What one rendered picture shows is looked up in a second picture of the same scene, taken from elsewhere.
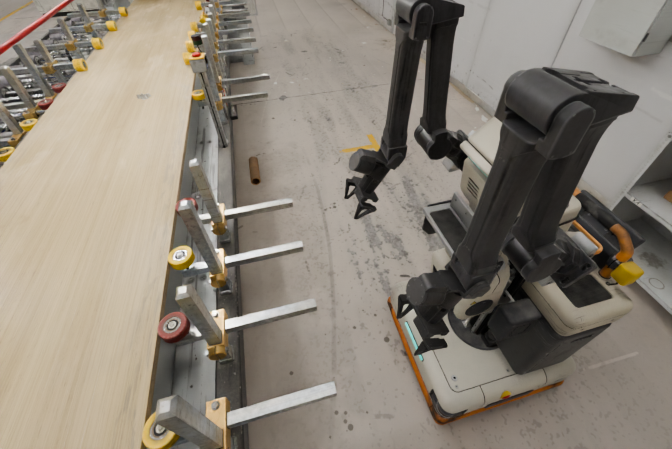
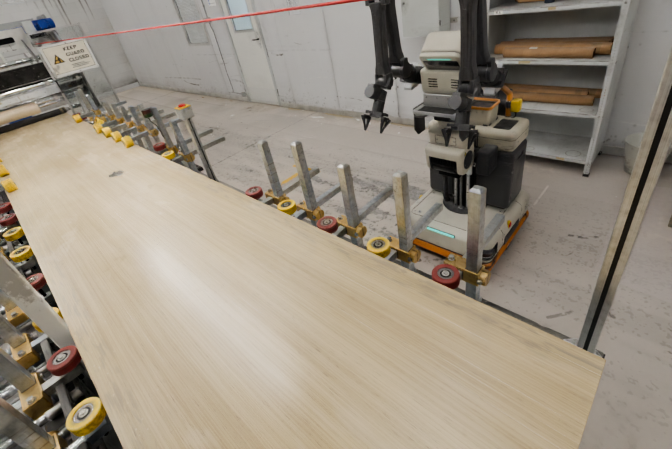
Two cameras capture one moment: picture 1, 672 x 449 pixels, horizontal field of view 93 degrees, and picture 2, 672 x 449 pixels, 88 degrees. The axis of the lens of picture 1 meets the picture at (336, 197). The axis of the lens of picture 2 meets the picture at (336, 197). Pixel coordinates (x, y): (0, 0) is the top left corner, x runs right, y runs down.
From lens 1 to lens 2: 1.11 m
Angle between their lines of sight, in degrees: 24
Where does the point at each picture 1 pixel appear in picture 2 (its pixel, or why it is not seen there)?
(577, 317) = (512, 132)
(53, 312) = (233, 264)
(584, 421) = (552, 227)
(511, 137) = not seen: outside the picture
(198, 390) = not seen: hidden behind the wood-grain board
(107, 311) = (273, 242)
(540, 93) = not seen: outside the picture
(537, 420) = (532, 241)
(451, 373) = not seen: hidden behind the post
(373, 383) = not seen: hidden behind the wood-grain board
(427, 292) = (460, 96)
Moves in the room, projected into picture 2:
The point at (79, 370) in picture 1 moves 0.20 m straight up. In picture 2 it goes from (295, 263) to (279, 217)
